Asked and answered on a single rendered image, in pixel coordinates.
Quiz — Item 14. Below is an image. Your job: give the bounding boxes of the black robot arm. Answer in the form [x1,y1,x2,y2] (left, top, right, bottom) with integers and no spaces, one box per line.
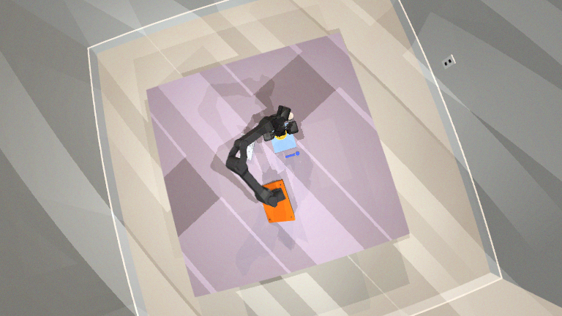
[226,105,291,208]

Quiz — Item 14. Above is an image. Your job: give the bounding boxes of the light blue flat mat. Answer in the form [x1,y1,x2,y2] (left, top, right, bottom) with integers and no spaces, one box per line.
[271,133,296,153]

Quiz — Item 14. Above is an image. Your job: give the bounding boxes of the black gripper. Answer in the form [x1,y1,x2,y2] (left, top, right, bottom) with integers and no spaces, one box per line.
[263,121,299,141]

